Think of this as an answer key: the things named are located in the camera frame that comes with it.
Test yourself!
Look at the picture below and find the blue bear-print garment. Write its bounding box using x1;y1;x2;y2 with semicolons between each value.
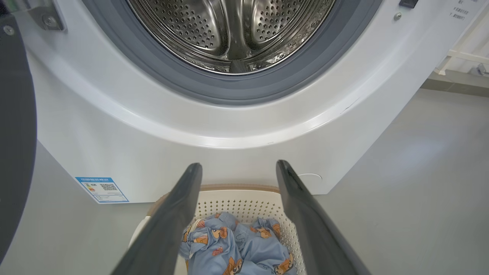
180;212;298;275

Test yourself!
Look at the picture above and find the cream perforated laundry basket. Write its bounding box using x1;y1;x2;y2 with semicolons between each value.
128;184;308;275

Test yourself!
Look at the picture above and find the white metal railing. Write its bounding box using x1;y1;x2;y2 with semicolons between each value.
436;15;489;76

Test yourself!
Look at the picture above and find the blue energy label sticker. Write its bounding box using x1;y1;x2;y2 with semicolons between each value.
75;176;129;204

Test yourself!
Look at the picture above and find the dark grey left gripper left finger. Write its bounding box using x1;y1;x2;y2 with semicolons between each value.
111;163;202;275

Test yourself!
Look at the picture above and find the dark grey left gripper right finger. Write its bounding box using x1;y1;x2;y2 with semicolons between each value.
275;160;371;275

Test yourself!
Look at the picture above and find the round black glass washer door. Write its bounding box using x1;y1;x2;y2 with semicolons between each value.
0;0;37;264

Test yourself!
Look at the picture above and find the white front-load washing machine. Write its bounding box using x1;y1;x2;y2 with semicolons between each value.
15;0;489;205

